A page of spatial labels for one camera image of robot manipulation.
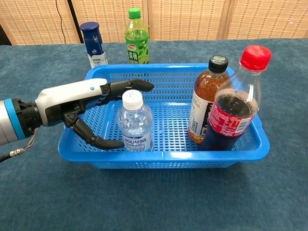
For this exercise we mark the black tripod stand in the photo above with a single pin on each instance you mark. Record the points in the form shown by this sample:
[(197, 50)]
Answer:
[(75, 21)]

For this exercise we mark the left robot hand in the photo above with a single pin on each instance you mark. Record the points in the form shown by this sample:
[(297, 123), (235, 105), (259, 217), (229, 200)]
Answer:
[(65, 96)]

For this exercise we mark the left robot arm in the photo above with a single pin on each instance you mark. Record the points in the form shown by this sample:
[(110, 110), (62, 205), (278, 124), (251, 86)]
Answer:
[(7, 120)]

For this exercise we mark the cola bottle with red cap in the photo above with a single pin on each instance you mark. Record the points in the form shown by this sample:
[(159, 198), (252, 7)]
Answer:
[(231, 120)]

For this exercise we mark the bamboo folding screen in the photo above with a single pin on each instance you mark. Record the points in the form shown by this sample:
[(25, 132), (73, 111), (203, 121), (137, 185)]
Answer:
[(173, 19)]

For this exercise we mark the white bottle with navy cap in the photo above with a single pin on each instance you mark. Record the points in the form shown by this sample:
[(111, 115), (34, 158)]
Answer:
[(93, 45)]

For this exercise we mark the brown tea bottle black cap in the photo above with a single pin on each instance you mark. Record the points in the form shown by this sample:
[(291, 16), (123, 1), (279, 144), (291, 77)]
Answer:
[(204, 96)]

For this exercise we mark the green tea bottle green cap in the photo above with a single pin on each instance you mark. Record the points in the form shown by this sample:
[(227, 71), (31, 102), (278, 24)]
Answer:
[(137, 45)]

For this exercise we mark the clear Aquafina water bottle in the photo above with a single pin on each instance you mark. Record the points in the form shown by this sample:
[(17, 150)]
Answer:
[(134, 125)]

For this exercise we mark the teal table cloth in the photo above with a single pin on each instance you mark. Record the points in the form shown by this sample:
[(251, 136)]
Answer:
[(154, 197)]

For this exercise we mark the blue plastic basket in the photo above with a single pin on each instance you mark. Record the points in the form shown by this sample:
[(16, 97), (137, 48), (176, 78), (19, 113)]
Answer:
[(168, 156)]

